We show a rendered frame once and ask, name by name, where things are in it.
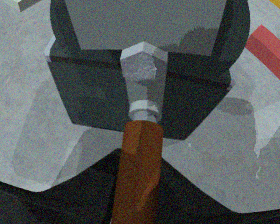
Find red rectangular block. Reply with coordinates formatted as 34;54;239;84
245;24;280;79

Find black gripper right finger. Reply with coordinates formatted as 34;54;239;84
156;157;280;224

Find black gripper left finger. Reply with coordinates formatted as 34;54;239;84
0;148;121;224

